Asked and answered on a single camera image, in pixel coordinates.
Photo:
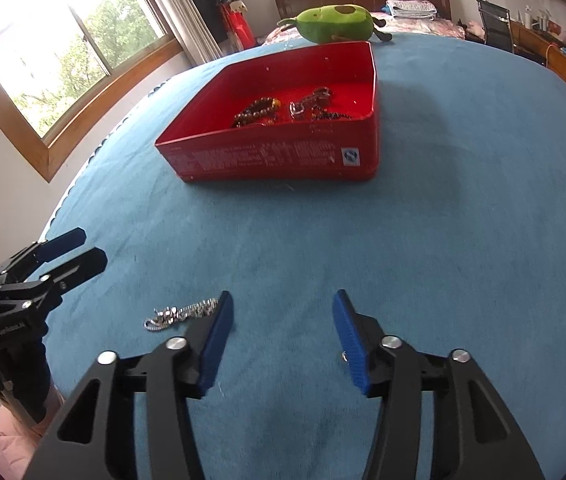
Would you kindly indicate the coat rack with clothes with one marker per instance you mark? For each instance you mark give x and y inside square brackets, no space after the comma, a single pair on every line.
[226,22]

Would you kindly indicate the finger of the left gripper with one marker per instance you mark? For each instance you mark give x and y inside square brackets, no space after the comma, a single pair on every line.
[60,244]
[77,270]

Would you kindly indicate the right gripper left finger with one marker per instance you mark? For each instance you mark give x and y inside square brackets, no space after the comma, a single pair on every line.
[92,435]

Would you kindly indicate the beige curtain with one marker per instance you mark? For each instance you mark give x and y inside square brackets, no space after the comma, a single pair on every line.
[190,29]

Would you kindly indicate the blue bed blanket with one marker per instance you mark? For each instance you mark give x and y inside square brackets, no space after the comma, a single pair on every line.
[459,241]

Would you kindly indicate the pink sleeve forearm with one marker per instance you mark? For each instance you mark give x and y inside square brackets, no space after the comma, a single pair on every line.
[19,442]

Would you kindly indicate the wooden desk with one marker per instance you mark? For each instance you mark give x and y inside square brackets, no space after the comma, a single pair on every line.
[529,43]

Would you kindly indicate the wooden framed window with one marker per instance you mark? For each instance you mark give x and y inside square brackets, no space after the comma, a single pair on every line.
[65,63]

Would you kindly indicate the folded blankets stack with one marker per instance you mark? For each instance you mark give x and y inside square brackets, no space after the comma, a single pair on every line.
[411,9]

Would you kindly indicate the green avocado plush toy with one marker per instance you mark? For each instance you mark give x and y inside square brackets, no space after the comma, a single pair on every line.
[336,23]

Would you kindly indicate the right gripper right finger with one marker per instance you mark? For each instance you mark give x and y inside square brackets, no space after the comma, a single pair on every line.
[475,436]

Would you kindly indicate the black office chair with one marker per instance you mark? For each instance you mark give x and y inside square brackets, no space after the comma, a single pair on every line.
[496,24]

